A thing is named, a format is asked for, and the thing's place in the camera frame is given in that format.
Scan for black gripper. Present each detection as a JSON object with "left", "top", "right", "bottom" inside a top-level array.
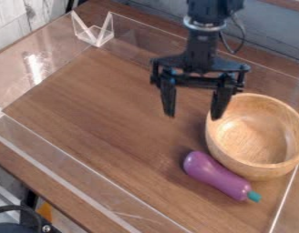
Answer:
[{"left": 149, "top": 31, "right": 251, "bottom": 120}]

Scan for black clamp with cable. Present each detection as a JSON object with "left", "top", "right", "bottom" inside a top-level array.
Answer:
[{"left": 0, "top": 205, "right": 62, "bottom": 233}]

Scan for clear acrylic front wall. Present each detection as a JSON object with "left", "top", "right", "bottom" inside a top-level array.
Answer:
[{"left": 0, "top": 113, "right": 191, "bottom": 233}]

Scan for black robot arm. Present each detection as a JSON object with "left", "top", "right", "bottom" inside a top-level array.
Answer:
[{"left": 149, "top": 0, "right": 251, "bottom": 120}]

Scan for clear acrylic corner bracket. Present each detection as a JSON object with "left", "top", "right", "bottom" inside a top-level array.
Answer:
[{"left": 70, "top": 12, "right": 114, "bottom": 47}]

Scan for brown wooden bowl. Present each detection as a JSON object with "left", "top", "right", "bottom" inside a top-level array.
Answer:
[{"left": 205, "top": 93, "right": 299, "bottom": 181}]

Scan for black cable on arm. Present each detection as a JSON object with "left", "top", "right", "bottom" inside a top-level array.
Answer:
[{"left": 219, "top": 13, "right": 247, "bottom": 56}]

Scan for purple toy eggplant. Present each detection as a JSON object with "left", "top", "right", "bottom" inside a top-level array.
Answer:
[{"left": 183, "top": 151, "right": 261, "bottom": 202}]

